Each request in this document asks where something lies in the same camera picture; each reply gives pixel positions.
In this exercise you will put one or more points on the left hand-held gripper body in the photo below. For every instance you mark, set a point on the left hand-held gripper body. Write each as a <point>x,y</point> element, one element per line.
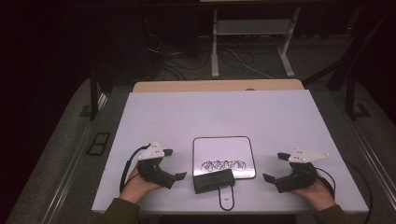
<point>154,174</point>

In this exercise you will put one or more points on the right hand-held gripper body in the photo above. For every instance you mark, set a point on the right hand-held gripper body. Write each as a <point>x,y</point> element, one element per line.
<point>295,179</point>

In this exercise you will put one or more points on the person's left hand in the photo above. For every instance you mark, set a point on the person's left hand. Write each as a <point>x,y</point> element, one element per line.
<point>137,188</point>

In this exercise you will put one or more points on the black board eraser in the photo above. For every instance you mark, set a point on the black board eraser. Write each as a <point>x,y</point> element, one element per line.
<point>213,181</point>

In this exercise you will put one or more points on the black metal stand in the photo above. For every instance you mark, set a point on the black metal stand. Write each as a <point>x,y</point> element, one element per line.
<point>351,99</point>
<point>93,99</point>

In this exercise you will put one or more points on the person's right hand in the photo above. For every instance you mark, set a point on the person's right hand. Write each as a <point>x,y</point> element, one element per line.
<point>317,194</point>

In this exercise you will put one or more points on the light wooden table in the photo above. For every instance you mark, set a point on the light wooden table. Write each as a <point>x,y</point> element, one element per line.
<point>218,85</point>

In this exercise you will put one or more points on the white metal stand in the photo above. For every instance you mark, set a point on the white metal stand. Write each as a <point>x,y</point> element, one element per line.
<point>252,27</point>

